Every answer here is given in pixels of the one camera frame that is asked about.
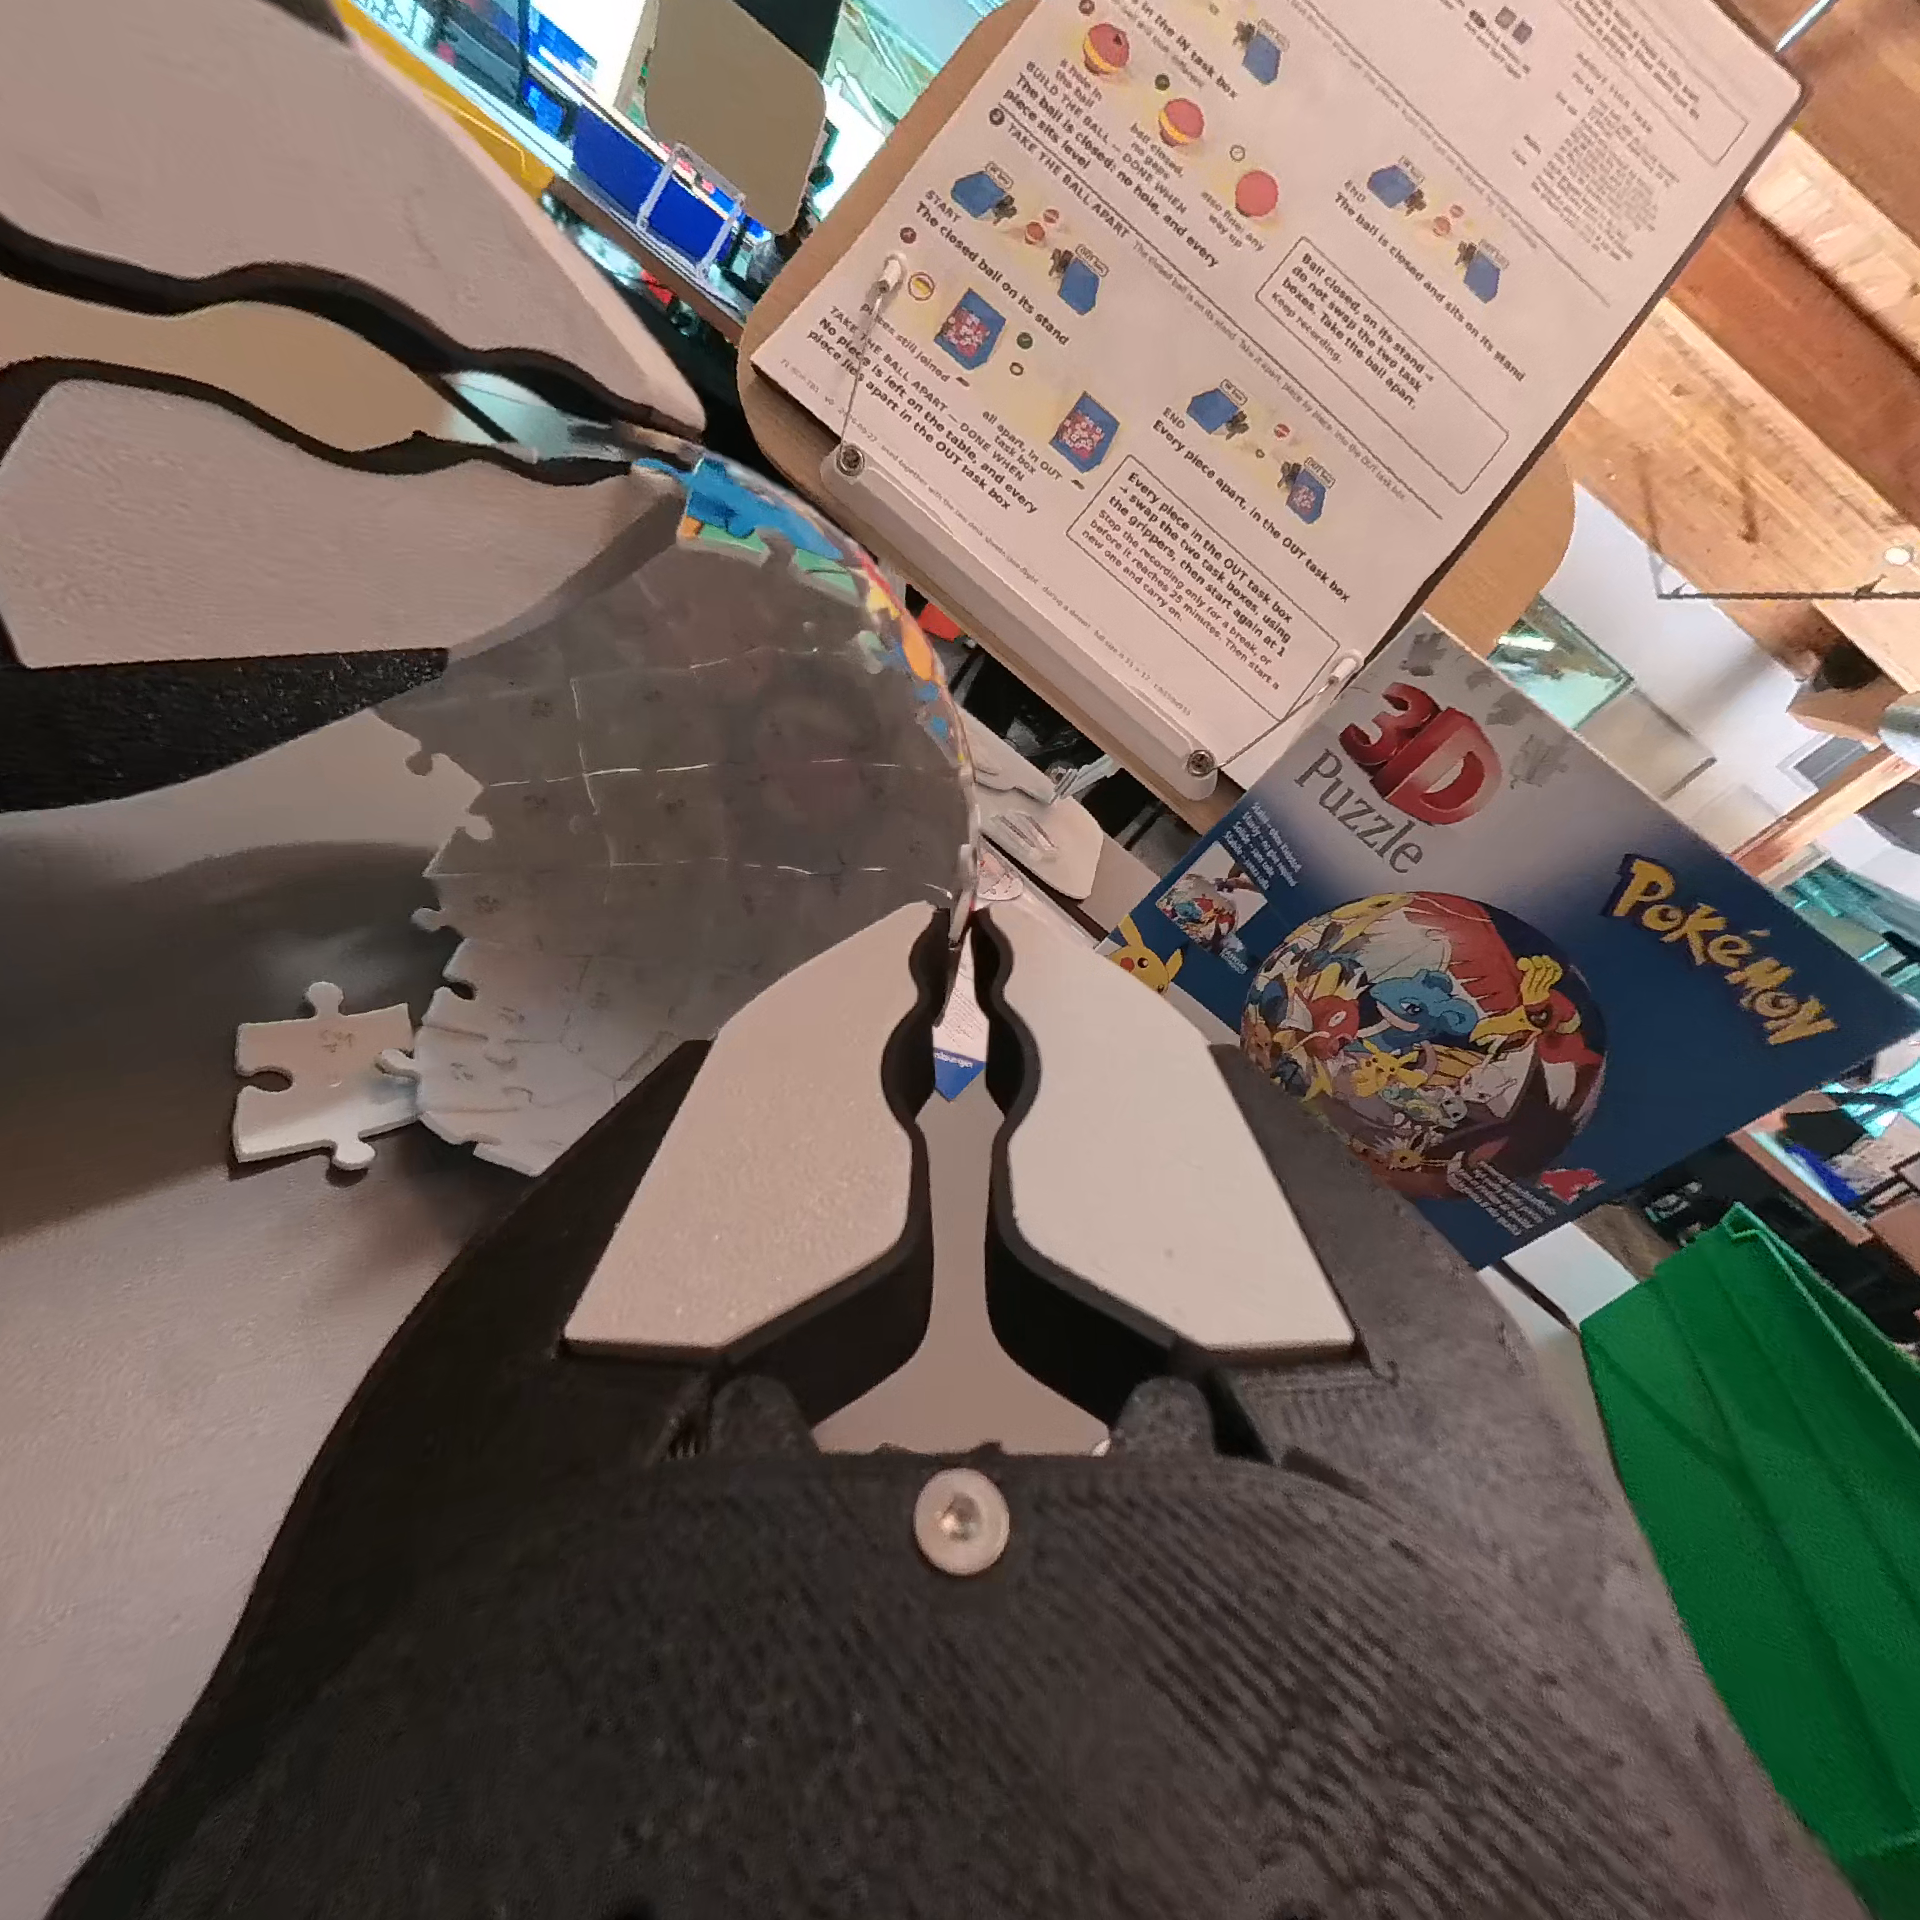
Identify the blue storage crate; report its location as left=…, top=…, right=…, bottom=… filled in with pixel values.
left=571, top=97, right=763, bottom=257

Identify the green plastic bin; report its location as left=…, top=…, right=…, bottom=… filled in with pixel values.
left=1582, top=1200, right=1920, bottom=1920

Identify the white instruction board on stand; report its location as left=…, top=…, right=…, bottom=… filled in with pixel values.
left=819, top=441, right=1225, bottom=798

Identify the wooden sheet board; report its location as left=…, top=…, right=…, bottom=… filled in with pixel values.
left=733, top=0, right=1582, bottom=833

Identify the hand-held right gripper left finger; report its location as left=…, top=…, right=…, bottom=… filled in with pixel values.
left=564, top=899, right=964, bottom=1422

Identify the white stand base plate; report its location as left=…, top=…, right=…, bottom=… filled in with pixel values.
left=972, top=744, right=1111, bottom=905

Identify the beige flat panel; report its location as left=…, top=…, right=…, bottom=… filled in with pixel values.
left=643, top=0, right=832, bottom=242

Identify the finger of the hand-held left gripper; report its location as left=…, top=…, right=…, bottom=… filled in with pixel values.
left=0, top=0, right=705, bottom=460
left=0, top=360, right=693, bottom=671

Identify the blue puzzle box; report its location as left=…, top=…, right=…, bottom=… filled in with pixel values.
left=1099, top=614, right=1920, bottom=1276

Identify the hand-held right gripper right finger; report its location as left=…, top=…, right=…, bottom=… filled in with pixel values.
left=964, top=899, right=1364, bottom=1426

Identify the white instruction sheet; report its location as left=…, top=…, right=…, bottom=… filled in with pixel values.
left=747, top=0, right=1811, bottom=712

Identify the white-backed puzzle piece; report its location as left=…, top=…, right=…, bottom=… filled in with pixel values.
left=230, top=977, right=424, bottom=1177

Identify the colourful puzzle ball shell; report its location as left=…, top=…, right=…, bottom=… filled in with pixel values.
left=378, top=436, right=988, bottom=1181

